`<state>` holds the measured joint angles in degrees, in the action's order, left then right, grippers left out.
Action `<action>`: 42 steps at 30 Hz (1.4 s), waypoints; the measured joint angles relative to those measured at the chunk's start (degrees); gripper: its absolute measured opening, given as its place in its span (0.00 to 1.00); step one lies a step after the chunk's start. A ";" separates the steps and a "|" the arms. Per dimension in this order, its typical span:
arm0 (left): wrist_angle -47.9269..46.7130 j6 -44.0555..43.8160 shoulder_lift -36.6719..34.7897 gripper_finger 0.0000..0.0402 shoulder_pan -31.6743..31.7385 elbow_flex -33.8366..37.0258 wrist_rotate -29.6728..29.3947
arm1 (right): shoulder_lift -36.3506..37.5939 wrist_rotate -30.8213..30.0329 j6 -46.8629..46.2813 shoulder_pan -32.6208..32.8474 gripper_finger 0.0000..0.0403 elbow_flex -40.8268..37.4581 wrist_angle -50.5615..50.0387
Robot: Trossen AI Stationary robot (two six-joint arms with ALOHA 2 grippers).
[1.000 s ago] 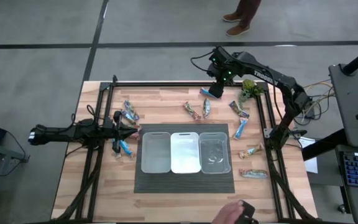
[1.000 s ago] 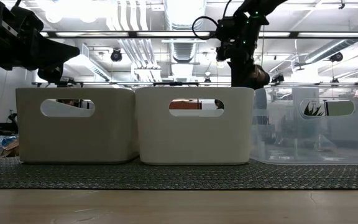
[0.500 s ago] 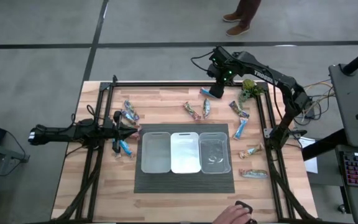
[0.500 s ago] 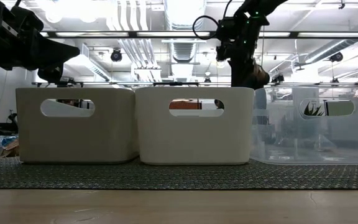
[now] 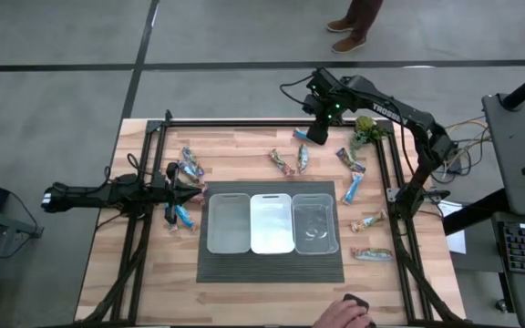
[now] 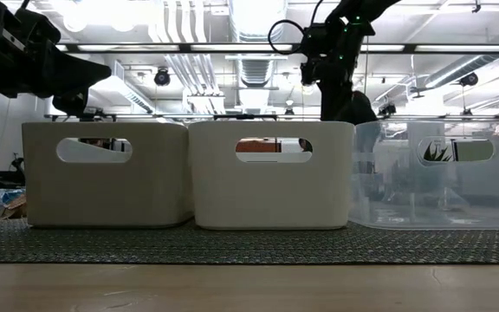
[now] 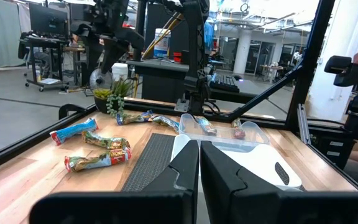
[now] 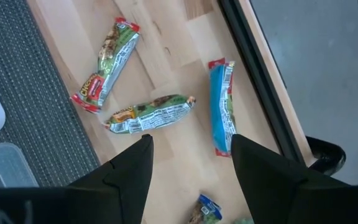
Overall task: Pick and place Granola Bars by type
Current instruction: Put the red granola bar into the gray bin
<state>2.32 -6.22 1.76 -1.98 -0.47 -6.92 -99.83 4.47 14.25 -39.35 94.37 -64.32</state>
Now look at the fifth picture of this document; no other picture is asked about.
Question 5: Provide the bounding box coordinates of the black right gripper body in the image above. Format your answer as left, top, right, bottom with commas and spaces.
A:
301, 67, 342, 127

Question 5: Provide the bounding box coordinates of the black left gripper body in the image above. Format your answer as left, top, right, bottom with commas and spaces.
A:
151, 161, 180, 227

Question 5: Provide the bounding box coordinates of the green silver granola bar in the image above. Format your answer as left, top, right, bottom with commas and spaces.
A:
296, 143, 310, 175

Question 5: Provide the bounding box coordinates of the purple green granola bar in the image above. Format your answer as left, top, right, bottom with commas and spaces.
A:
180, 146, 206, 178
335, 146, 367, 174

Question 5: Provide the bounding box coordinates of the light blue granola bar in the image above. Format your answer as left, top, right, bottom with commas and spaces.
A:
174, 203, 198, 231
163, 203, 180, 233
341, 171, 365, 206

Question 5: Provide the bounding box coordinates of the orange cream granola bar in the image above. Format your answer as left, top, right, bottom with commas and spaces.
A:
350, 209, 388, 234

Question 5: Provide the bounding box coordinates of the green orange granola bar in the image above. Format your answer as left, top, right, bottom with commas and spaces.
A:
350, 246, 395, 263

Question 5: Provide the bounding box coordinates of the blue denim garment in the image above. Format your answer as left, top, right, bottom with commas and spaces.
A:
176, 159, 200, 184

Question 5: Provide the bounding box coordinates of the small potted succulent plant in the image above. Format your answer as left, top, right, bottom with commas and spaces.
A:
347, 115, 389, 159

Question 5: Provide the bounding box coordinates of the grey plastic bin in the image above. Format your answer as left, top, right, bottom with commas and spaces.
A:
206, 192, 252, 255

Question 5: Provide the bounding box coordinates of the clear plastic bin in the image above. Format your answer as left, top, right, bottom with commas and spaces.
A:
291, 192, 340, 255

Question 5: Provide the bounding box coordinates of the person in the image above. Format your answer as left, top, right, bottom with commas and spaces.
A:
325, 0, 385, 55

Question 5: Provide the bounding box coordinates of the white plastic bin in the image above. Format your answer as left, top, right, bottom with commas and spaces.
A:
249, 192, 296, 255

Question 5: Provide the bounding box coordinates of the dark woven placemat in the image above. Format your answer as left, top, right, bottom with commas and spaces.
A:
196, 180, 345, 284

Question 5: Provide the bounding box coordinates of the black power brick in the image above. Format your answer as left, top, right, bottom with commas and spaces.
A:
444, 154, 464, 177

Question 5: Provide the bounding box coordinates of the white paper sheet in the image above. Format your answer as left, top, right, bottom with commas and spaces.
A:
437, 200, 468, 255

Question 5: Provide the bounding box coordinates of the black handheld device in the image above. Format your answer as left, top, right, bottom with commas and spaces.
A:
342, 292, 371, 315

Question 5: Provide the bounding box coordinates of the black diagonal support bar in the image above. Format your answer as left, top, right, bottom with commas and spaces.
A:
442, 187, 512, 237

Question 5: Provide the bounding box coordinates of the person's hand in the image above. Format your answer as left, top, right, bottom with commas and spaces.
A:
311, 298, 376, 328

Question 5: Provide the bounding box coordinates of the dark grey desk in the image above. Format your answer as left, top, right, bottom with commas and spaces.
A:
480, 92, 525, 218

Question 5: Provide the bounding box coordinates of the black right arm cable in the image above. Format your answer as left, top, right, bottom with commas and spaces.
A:
279, 74, 314, 107

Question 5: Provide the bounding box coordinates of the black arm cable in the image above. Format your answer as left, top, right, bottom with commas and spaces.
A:
279, 74, 314, 107
102, 152, 154, 183

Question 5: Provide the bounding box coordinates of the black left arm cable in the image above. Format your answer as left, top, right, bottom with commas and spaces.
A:
102, 152, 154, 183

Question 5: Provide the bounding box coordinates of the black aluminium table frame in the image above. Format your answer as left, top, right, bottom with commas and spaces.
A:
74, 108, 468, 327

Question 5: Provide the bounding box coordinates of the black frame clamp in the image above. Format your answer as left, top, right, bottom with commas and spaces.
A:
419, 189, 451, 202

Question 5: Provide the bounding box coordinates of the yellow cable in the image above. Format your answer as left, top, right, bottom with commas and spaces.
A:
443, 116, 492, 159

